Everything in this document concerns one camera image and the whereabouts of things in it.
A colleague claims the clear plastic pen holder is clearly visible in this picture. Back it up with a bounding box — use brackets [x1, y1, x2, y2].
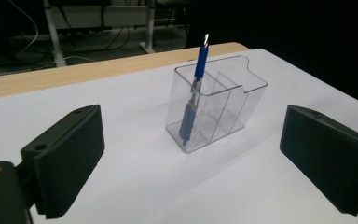
[165, 54, 269, 154]

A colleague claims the dark curtain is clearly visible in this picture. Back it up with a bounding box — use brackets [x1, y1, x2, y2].
[186, 0, 358, 109]

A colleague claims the white table cover sheet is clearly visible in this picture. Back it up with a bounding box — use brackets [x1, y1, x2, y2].
[0, 48, 358, 224]

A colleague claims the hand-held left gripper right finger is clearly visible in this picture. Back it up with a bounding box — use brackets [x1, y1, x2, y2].
[279, 104, 358, 217]

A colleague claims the white floor cable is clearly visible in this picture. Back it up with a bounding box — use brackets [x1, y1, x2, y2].
[51, 54, 96, 65]

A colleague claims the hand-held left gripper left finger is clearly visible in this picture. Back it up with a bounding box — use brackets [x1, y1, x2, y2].
[20, 104, 106, 220]

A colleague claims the blue ballpoint pen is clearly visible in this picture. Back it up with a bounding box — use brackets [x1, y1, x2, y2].
[178, 33, 211, 147]

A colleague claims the white hanging cable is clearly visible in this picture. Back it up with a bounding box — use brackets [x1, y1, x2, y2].
[7, 0, 40, 53]

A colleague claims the white desk leg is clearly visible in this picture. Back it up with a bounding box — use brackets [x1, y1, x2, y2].
[42, 0, 68, 68]
[139, 0, 158, 55]

